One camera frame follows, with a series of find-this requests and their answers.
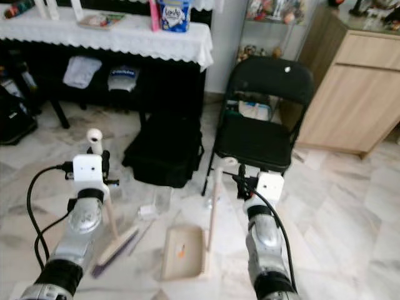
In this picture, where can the wooden broom with white grip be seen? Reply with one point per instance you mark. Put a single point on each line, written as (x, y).
(115, 253)

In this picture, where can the white paper scrap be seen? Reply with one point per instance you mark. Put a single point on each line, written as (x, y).
(147, 211)

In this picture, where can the black square fabric case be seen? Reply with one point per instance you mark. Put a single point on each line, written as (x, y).
(162, 153)

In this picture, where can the white blue bag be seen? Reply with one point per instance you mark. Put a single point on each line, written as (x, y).
(256, 111)

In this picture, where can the blue white plastic pack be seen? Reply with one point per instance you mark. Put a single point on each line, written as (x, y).
(124, 78)

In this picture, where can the white plastic bag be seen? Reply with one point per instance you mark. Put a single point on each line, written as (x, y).
(81, 72)

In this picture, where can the black folding chair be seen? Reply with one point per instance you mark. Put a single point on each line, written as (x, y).
(272, 78)

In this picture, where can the black backpack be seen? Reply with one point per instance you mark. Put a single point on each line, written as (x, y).
(15, 115)

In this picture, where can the table with white lace cloth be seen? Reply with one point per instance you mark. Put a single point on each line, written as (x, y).
(119, 39)

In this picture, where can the light wooden cabinet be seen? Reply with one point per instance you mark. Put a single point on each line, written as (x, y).
(356, 94)

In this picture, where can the colourful flat book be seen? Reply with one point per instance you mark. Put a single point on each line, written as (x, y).
(100, 20)

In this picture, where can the pink bottle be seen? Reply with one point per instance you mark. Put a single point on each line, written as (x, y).
(154, 15)

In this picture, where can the glass display shelf with figurines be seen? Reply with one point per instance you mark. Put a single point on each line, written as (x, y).
(272, 15)

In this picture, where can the white bottle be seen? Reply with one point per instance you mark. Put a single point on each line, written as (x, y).
(52, 7)

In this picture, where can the dark bottle with red label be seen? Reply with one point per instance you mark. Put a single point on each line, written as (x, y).
(19, 9)

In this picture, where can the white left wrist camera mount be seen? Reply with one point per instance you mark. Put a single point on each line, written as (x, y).
(87, 172)

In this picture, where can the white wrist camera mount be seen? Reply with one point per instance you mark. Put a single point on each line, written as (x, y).
(270, 186)
(87, 172)

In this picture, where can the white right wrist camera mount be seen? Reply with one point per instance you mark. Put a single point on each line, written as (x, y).
(270, 186)

